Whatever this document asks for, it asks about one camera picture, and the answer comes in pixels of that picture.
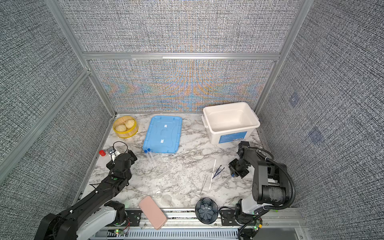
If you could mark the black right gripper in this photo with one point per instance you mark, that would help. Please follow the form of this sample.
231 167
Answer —
233 169

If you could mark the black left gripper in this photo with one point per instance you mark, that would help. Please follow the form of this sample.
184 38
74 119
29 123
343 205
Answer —
111 166

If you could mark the blue capped test tube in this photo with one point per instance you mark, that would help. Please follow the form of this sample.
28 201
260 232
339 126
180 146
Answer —
149 151
148 156

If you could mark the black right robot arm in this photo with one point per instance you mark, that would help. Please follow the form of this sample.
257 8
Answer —
272 186

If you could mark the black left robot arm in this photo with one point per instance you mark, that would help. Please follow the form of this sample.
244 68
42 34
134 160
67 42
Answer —
94 209

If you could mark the red cylinder block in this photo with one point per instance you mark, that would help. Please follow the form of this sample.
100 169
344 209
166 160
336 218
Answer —
102 153

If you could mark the dark blue tweezers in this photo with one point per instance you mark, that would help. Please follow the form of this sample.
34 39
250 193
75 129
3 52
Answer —
218 171

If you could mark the white glass rod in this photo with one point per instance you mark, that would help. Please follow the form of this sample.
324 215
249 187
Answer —
212 175

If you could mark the blue label sticker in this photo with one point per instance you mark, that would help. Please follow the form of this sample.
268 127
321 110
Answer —
232 137

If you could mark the left steamed bun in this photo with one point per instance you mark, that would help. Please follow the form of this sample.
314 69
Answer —
121 128

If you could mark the steamed bun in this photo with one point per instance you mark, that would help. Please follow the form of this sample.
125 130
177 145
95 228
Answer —
130 123
121 128

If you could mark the yellow wooden steamer basket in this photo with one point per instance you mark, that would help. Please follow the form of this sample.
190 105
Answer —
128 133

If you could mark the metal tweezers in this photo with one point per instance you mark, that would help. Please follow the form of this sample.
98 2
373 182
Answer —
204 183

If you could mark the right steamed bun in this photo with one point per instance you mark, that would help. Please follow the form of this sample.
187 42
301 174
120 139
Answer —
130 123

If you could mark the white plastic storage box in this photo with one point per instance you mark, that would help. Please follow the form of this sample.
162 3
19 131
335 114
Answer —
228 119

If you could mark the black round pleated dish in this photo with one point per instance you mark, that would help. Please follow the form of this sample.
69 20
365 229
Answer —
206 211

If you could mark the blue plastic box lid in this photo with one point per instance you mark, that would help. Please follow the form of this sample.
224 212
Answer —
163 135

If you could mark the clear petri dish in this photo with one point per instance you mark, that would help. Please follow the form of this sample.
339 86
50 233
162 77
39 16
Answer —
165 200

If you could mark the pink phone case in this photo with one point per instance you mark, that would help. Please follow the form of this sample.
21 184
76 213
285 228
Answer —
153 213

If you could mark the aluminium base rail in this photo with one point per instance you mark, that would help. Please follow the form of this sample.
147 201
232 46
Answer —
183 224

